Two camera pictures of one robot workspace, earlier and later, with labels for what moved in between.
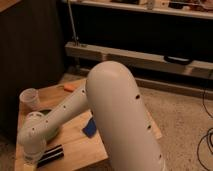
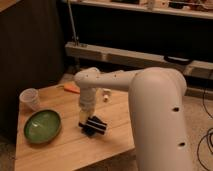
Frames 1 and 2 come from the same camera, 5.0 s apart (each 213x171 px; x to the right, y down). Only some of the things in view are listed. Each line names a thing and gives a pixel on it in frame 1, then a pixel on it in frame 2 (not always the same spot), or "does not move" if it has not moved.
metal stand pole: (76, 38) does not move
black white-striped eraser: (51, 155) → (95, 124)
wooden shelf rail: (135, 57) does not move
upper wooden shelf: (187, 8) does not move
